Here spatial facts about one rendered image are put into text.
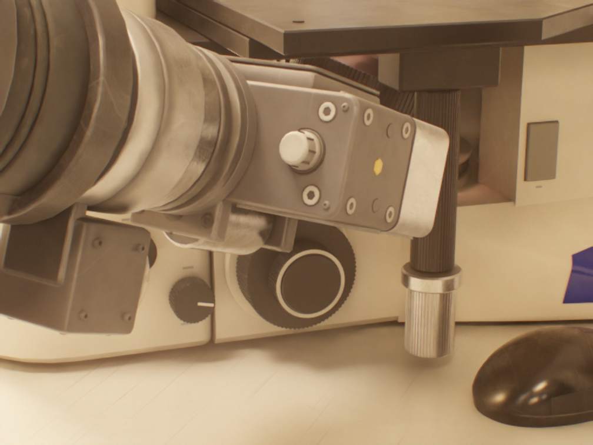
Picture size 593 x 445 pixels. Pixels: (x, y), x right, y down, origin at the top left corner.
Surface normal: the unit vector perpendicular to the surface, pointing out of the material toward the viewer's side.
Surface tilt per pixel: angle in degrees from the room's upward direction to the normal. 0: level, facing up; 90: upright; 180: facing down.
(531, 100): 90
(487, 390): 57
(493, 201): 0
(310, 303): 90
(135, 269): 90
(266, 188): 70
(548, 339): 13
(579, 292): 81
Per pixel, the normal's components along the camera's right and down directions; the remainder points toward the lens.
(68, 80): 0.84, 0.07
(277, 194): -0.52, -0.09
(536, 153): 0.32, 0.29
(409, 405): 0.00, -0.95
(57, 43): 0.85, -0.14
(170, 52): 0.79, -0.44
